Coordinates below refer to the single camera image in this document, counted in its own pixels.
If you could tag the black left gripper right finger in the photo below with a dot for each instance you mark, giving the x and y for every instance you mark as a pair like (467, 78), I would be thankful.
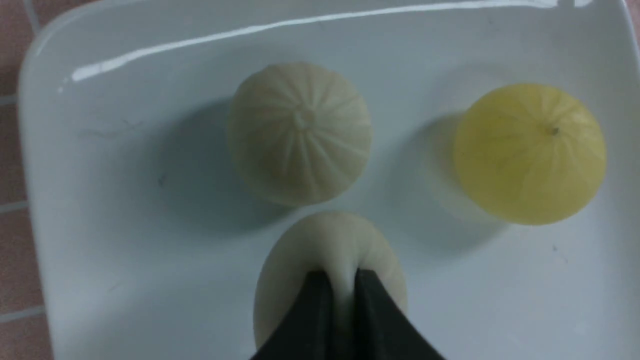
(381, 330)

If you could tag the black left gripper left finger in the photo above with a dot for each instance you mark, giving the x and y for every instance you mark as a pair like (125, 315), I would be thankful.
(306, 331)

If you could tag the white steamed bun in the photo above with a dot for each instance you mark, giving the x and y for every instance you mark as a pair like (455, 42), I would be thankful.
(338, 243)
(298, 133)

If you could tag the yellow steamed bun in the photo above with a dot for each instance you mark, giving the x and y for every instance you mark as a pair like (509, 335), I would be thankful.
(529, 153)

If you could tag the white square plate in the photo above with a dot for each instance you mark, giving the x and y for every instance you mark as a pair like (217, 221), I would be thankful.
(149, 246)

